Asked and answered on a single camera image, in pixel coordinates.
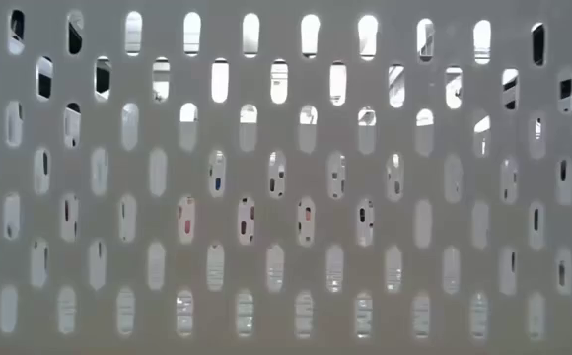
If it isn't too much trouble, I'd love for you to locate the white perforated plastic basket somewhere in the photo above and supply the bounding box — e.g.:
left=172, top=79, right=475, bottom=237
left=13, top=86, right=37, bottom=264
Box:
left=0, top=0, right=572, bottom=355

